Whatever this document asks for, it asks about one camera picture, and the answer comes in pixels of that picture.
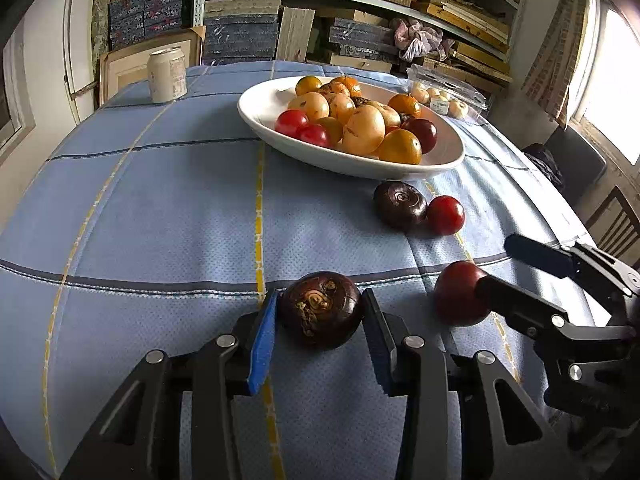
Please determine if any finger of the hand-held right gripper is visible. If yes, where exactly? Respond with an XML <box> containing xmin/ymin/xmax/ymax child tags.
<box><xmin>474</xmin><ymin>274</ymin><xmax>638</xmax><ymax>356</ymax></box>
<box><xmin>504</xmin><ymin>232</ymin><xmax>640</xmax><ymax>306</ymax></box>

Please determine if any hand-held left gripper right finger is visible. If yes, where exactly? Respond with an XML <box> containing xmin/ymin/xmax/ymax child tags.
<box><xmin>361</xmin><ymin>287</ymin><xmax>576</xmax><ymax>480</ymax></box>

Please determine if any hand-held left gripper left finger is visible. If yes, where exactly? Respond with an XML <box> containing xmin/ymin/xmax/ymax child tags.
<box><xmin>60</xmin><ymin>289</ymin><xmax>281</xmax><ymax>480</ymax></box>

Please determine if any dark red plum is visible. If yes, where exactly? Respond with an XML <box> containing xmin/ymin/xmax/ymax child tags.
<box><xmin>434</xmin><ymin>260</ymin><xmax>493</xmax><ymax>327</ymax></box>
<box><xmin>400</xmin><ymin>117</ymin><xmax>438</xmax><ymax>155</ymax></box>

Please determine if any red tomato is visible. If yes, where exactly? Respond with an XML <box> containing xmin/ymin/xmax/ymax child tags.
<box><xmin>426</xmin><ymin>195</ymin><xmax>466</xmax><ymax>236</ymax></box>
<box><xmin>298</xmin><ymin>124</ymin><xmax>332</xmax><ymax>149</ymax></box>
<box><xmin>274</xmin><ymin>109</ymin><xmax>310</xmax><ymax>138</ymax></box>

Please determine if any orange mandarin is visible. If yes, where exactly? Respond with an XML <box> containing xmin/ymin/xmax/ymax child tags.
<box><xmin>387</xmin><ymin>92</ymin><xmax>422</xmax><ymax>118</ymax></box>
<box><xmin>330</xmin><ymin>75</ymin><xmax>362</xmax><ymax>98</ymax></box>
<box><xmin>295</xmin><ymin>75</ymin><xmax>323</xmax><ymax>97</ymax></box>

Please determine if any large striped pepino melon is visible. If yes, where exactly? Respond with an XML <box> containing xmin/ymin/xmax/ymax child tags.
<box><xmin>341</xmin><ymin>104</ymin><xmax>387</xmax><ymax>157</ymax></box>

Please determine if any tan longan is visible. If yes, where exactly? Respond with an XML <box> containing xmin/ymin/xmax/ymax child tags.
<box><xmin>316</xmin><ymin>116</ymin><xmax>345</xmax><ymax>145</ymax></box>

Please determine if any white oval plate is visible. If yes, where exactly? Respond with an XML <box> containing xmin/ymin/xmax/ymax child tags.
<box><xmin>237</xmin><ymin>76</ymin><xmax>466</xmax><ymax>181</ymax></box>

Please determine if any slatted wooden chair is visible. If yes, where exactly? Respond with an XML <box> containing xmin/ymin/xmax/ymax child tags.
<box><xmin>585</xmin><ymin>185</ymin><xmax>640</xmax><ymax>261</ymax></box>

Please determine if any dark clothing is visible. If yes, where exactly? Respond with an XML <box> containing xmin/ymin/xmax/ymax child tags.
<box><xmin>522</xmin><ymin>142</ymin><xmax>566</xmax><ymax>191</ymax></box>

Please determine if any black padded chair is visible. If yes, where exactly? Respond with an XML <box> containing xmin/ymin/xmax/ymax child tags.
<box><xmin>542</xmin><ymin>125</ymin><xmax>607</xmax><ymax>206</ymax></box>

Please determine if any blue checked tablecloth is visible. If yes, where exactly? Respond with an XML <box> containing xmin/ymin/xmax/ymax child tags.
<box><xmin>0</xmin><ymin>60</ymin><xmax>613</xmax><ymax>480</ymax></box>

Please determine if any clear plastic clamshell box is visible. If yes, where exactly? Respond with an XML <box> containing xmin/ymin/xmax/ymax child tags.
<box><xmin>406</xmin><ymin>64</ymin><xmax>488</xmax><ymax>126</ymax></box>

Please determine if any bright window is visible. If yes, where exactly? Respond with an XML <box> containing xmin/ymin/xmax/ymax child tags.
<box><xmin>565</xmin><ymin>0</ymin><xmax>640</xmax><ymax>166</ymax></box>

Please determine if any brick pattern curtain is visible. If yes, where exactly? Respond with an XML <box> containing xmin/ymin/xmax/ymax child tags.
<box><xmin>522</xmin><ymin>0</ymin><xmax>603</xmax><ymax>126</ymax></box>

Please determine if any pink plastic bag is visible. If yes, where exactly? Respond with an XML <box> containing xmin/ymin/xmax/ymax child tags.
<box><xmin>390</xmin><ymin>17</ymin><xmax>453</xmax><ymax>63</ymax></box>

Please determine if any pale drink can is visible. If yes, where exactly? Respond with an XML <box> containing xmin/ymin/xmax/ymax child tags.
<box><xmin>147</xmin><ymin>46</ymin><xmax>188</xmax><ymax>105</ymax></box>

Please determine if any beige framed wooden panel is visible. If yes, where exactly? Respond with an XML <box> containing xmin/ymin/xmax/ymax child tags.
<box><xmin>98</xmin><ymin>25</ymin><xmax>206</xmax><ymax>106</ymax></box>

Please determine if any shelf of stacked boxes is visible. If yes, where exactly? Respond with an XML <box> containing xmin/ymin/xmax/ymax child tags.
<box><xmin>107</xmin><ymin>0</ymin><xmax>523</xmax><ymax>91</ymax></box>

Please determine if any white metal shelving rack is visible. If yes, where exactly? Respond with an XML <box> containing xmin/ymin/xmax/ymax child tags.
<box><xmin>192</xmin><ymin>0</ymin><xmax>526</xmax><ymax>76</ymax></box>

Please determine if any white framed window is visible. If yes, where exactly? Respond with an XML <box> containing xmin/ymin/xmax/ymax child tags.
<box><xmin>0</xmin><ymin>25</ymin><xmax>36</xmax><ymax>161</ymax></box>

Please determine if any white wooden strip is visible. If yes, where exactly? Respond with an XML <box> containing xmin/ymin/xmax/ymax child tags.
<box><xmin>62</xmin><ymin>0</ymin><xmax>98</xmax><ymax>121</ymax></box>

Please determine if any green marbled board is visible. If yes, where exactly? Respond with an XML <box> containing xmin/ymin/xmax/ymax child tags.
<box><xmin>91</xmin><ymin>0</ymin><xmax>113</xmax><ymax>51</ymax></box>

